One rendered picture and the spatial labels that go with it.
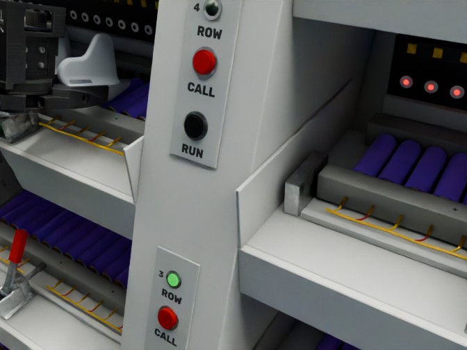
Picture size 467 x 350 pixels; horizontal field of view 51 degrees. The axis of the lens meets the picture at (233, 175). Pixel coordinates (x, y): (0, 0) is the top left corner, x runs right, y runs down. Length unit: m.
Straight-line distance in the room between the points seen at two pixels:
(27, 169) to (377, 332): 0.33
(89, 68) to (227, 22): 0.17
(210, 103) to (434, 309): 0.19
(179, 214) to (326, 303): 0.12
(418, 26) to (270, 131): 0.11
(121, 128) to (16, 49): 0.11
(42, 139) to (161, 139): 0.17
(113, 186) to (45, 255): 0.22
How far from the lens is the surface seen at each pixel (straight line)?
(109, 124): 0.46
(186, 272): 0.37
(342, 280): 0.32
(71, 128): 0.49
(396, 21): 0.30
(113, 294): 0.54
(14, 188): 0.44
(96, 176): 0.43
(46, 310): 0.58
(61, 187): 0.46
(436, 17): 0.29
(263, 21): 0.31
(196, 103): 0.33
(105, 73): 0.46
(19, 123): 0.51
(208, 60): 0.32
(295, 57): 0.34
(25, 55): 0.40
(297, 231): 0.35
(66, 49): 0.51
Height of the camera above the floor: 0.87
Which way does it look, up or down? 17 degrees down
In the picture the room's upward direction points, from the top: 10 degrees clockwise
